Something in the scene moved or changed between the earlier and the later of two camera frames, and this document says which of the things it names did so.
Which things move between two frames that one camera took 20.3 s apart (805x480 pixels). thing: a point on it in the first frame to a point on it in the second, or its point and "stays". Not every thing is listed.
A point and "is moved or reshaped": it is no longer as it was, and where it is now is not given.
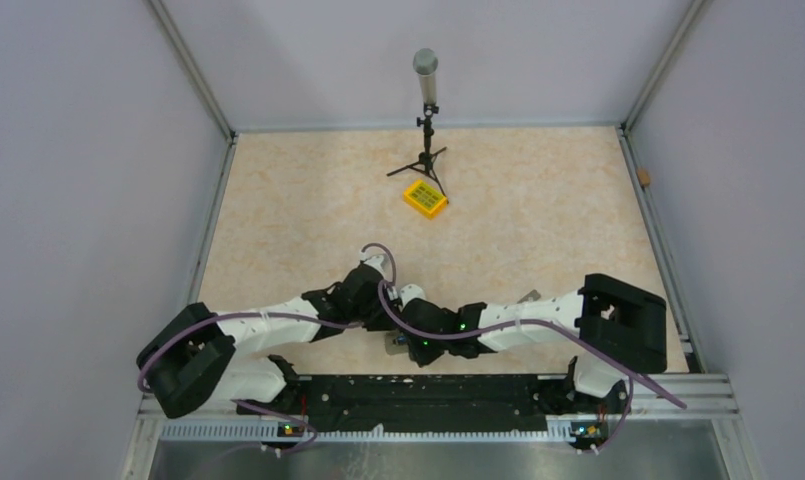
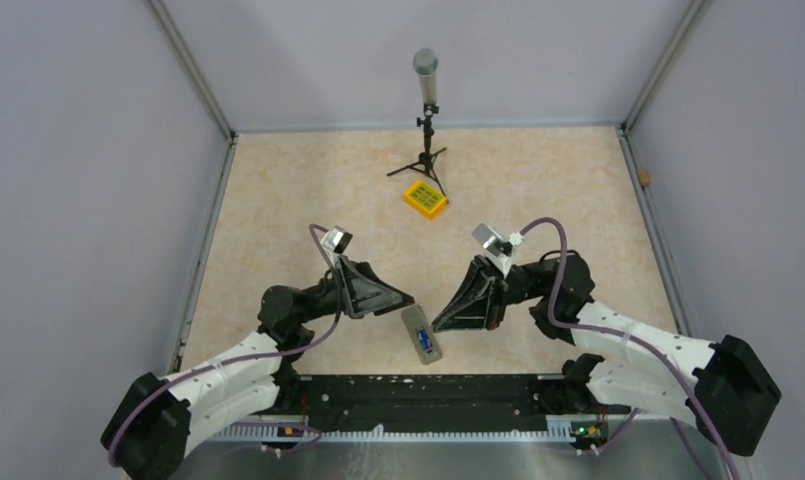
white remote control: (396, 342) is moved or reshaped
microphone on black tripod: (425, 61) stays
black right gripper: (421, 356) to (479, 303)
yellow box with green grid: (425, 199) stays
